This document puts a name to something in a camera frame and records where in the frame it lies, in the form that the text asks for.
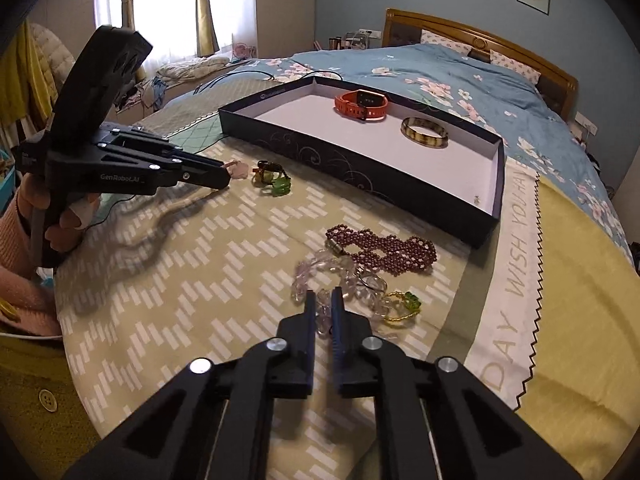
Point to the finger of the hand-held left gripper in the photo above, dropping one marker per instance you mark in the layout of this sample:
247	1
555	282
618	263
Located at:
200	175
165	150

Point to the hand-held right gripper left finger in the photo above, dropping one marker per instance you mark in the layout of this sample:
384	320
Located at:
299	345

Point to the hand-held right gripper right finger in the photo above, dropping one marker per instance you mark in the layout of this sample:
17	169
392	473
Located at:
338	325

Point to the pink flower ornament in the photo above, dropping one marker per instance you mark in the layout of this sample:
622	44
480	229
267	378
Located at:
240	170

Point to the dark blue cardboard box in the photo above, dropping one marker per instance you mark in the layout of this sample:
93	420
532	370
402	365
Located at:
380	135

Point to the person's left forearm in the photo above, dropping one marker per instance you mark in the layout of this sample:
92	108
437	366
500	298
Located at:
22	295

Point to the person's left hand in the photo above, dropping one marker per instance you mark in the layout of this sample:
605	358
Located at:
70	222

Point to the white quilted jacket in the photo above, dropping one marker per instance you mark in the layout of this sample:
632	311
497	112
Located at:
50	55

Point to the hanging yellow cloth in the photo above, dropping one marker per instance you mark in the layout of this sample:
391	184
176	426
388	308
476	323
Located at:
12	75

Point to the white quilt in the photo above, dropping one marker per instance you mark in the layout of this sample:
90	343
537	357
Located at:
195	67

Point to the green yellow patchwork blanket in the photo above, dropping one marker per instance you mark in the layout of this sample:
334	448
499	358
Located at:
200	270

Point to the small pink fan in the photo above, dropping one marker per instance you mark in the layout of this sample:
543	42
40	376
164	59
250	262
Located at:
244	51

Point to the olive curtain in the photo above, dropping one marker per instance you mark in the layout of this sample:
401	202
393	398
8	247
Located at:
205	10

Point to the orange smartwatch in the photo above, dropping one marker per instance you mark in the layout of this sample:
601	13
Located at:
367	107

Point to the nightstand bottles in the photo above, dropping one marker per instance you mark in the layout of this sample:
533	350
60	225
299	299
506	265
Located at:
340	40

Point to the tortoiseshell bangle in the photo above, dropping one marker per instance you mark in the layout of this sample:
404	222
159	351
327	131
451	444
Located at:
407	132

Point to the bed with floral duvet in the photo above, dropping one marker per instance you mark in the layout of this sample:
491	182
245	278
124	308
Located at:
450	80

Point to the person's yellow garment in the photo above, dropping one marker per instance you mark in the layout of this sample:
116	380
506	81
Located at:
30	400

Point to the white patterned pillow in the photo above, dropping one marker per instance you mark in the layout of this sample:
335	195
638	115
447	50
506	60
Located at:
445	42
515	66

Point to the wooden headboard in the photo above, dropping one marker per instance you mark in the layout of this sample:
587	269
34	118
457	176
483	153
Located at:
500	42

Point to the white wall socket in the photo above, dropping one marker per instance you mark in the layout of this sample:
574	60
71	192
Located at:
370	33
586	124

